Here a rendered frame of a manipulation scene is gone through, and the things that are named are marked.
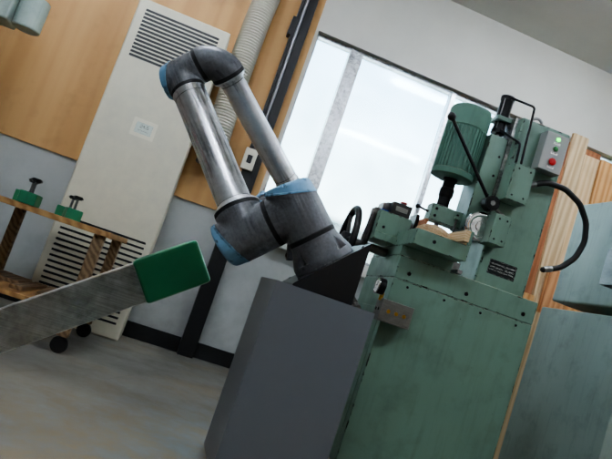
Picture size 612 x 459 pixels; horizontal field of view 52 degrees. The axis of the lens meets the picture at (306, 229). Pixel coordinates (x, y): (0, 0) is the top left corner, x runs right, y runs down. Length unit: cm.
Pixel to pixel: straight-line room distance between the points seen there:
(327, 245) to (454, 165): 94
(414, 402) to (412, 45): 254
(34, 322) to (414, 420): 204
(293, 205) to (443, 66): 264
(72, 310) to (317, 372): 134
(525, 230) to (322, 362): 121
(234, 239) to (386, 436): 98
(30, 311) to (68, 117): 340
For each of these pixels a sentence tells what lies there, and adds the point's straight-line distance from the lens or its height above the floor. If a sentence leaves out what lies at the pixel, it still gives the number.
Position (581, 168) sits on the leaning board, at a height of 194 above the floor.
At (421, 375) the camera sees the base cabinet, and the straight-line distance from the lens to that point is 240.
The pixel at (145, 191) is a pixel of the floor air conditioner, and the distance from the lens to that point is 346.
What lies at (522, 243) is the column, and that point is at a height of 102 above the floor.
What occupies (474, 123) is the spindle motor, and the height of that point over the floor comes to 143.
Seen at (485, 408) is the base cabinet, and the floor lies 36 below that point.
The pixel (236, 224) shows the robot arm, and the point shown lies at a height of 67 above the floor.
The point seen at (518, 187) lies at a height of 121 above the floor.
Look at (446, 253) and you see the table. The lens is 230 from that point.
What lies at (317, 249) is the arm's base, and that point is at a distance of 181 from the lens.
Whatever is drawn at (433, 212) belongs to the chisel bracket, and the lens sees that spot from 259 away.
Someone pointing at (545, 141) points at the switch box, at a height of 143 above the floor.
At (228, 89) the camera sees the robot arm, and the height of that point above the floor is 111.
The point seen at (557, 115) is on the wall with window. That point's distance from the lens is 464.
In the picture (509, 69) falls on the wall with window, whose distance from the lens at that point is 452.
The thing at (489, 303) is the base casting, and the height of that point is 73.
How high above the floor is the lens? 52
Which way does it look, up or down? 6 degrees up
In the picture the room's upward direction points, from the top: 19 degrees clockwise
